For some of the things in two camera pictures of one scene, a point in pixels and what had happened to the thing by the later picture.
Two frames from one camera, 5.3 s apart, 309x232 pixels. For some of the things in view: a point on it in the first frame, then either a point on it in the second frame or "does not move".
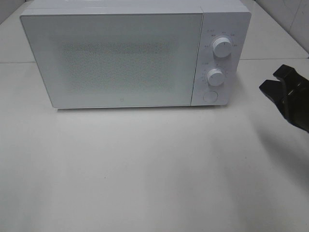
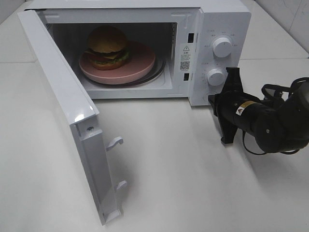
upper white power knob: [222, 47] does not move
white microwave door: [110, 60] -> [81, 112]
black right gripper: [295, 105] -> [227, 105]
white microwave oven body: [133, 53] does not move
